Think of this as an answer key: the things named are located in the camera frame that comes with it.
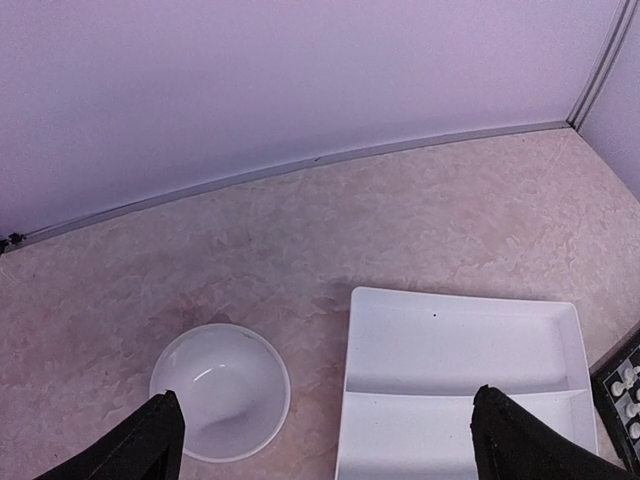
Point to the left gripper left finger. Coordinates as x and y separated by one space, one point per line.
148 444

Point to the white divided plastic tray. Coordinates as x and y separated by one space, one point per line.
415 361

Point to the orange white bowl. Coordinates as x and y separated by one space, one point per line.
233 389

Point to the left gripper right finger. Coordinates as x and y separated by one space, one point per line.
511 443

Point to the black white chess board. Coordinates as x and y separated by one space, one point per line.
611 409

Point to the right aluminium frame post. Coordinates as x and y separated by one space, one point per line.
605 60

